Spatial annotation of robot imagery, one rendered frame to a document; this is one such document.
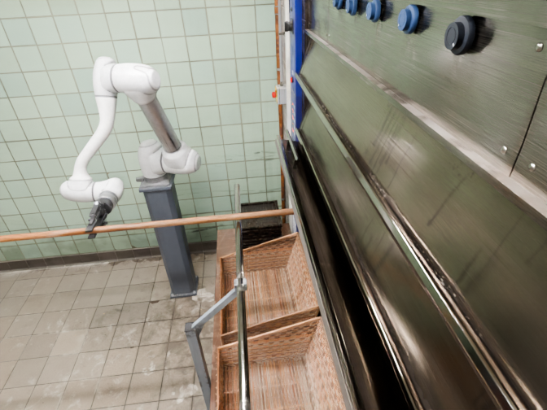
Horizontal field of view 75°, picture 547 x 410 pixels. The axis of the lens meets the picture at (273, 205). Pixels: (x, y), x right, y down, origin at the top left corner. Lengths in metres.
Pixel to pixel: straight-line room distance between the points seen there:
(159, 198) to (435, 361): 1.98
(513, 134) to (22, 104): 2.87
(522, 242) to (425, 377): 0.35
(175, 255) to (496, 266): 2.37
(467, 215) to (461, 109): 0.15
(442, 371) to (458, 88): 0.46
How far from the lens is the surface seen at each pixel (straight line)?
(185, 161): 2.18
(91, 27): 2.70
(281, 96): 2.31
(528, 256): 0.51
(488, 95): 0.54
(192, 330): 1.52
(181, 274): 2.82
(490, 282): 0.54
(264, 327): 1.73
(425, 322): 0.76
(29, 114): 3.03
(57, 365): 2.95
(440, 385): 0.74
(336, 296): 0.96
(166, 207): 2.45
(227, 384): 1.79
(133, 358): 2.75
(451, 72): 0.62
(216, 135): 2.75
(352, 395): 0.78
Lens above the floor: 2.12
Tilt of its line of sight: 34 degrees down
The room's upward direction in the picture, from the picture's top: 3 degrees counter-clockwise
